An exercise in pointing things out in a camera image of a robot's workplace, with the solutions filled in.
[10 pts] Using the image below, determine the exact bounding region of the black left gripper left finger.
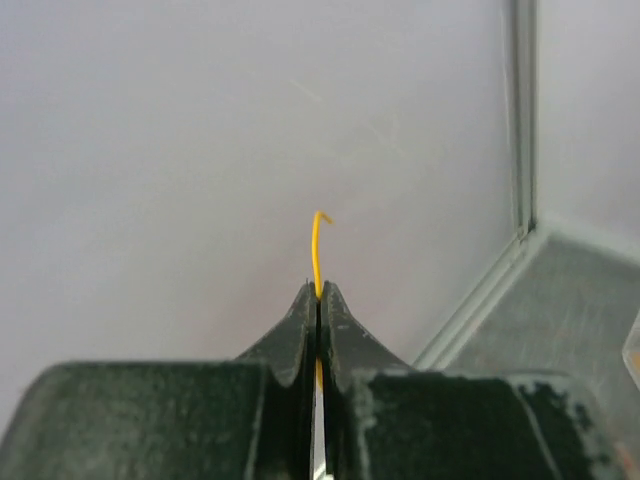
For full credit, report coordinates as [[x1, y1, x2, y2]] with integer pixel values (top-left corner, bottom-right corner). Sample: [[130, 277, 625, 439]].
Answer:
[[1, 284, 317, 479]]

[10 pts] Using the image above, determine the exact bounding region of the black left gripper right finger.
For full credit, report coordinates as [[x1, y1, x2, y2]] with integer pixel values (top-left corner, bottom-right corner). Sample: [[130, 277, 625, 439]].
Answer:
[[322, 282, 628, 479]]

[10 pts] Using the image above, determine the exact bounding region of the white wire shelf rack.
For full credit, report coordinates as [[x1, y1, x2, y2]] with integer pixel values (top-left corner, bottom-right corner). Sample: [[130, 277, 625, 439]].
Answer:
[[622, 313, 640, 389]]

